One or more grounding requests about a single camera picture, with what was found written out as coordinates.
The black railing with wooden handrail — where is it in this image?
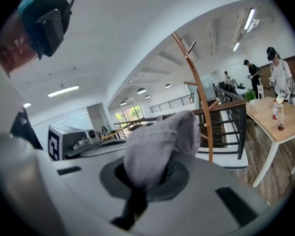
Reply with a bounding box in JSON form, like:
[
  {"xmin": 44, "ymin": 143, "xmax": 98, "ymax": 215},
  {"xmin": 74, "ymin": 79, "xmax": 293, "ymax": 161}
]
[{"xmin": 113, "ymin": 82, "xmax": 248, "ymax": 161}]

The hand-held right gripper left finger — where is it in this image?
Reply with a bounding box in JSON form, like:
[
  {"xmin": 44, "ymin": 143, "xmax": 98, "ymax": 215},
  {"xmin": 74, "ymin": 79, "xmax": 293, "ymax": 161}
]
[{"xmin": 53, "ymin": 153, "xmax": 129, "ymax": 236}]

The drink cup with straw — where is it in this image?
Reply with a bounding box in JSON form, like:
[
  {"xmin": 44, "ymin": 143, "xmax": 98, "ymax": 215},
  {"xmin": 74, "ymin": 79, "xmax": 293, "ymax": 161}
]
[{"xmin": 277, "ymin": 105, "xmax": 286, "ymax": 131}]

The gray balcony railing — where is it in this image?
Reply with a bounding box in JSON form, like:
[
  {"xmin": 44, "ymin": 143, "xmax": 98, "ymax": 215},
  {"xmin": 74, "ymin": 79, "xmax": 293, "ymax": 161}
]
[{"xmin": 149, "ymin": 93, "xmax": 196, "ymax": 114}]

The large window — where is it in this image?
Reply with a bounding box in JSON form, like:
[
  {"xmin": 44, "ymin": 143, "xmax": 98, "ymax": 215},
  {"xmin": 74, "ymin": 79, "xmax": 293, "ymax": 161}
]
[{"xmin": 115, "ymin": 104, "xmax": 145, "ymax": 128}]

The white railing base ledge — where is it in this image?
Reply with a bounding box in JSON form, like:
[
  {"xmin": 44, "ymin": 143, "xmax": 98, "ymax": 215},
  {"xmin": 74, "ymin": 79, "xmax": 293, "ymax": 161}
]
[{"xmin": 198, "ymin": 145, "xmax": 249, "ymax": 170}]

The grey baseball cap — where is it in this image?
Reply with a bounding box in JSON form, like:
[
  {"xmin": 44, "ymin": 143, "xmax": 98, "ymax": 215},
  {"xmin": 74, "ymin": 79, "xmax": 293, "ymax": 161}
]
[{"xmin": 122, "ymin": 109, "xmax": 202, "ymax": 192}]

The green potted plant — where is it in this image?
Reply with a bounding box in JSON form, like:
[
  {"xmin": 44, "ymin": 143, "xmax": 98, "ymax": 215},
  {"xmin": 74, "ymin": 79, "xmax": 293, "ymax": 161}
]
[{"xmin": 244, "ymin": 88, "xmax": 257, "ymax": 107}]

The wooden table with white legs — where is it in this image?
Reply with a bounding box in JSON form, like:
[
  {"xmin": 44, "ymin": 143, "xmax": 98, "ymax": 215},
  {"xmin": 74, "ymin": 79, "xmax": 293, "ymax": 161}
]
[{"xmin": 245, "ymin": 96, "xmax": 295, "ymax": 188}]

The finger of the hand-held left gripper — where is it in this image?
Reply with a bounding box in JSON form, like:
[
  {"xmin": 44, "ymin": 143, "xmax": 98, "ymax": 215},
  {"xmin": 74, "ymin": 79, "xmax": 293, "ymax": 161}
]
[{"xmin": 65, "ymin": 139, "xmax": 128, "ymax": 157}]

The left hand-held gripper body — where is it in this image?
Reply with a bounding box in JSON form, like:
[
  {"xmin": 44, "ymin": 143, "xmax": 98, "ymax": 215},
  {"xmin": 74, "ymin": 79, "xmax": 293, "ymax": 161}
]
[{"xmin": 48, "ymin": 124, "xmax": 101, "ymax": 161}]

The wooden coat stand pole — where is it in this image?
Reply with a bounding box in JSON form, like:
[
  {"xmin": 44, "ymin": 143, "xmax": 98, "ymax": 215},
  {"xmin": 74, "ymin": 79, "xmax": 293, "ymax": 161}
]
[{"xmin": 171, "ymin": 32, "xmax": 221, "ymax": 163}]

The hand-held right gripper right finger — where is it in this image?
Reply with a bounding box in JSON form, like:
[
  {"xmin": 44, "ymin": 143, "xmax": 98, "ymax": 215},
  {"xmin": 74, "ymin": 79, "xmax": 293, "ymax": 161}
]
[{"xmin": 135, "ymin": 153, "xmax": 271, "ymax": 236}]

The white chair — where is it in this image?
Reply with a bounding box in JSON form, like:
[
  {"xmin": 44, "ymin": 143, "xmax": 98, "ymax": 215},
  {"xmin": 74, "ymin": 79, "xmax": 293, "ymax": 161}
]
[{"xmin": 256, "ymin": 83, "xmax": 265, "ymax": 99}]

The red label plastic bottle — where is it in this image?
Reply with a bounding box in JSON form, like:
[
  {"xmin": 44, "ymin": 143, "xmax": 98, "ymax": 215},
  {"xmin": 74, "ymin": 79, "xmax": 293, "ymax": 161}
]
[{"xmin": 272, "ymin": 99, "xmax": 279, "ymax": 121}]

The person's face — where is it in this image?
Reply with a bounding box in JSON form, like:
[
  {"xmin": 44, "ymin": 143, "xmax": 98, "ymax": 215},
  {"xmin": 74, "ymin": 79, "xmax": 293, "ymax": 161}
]
[{"xmin": 0, "ymin": 8, "xmax": 38, "ymax": 75}]

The black head-mounted camera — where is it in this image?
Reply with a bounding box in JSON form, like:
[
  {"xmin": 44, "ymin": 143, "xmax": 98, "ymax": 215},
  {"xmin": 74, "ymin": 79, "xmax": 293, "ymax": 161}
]
[{"xmin": 21, "ymin": 0, "xmax": 76, "ymax": 60}]

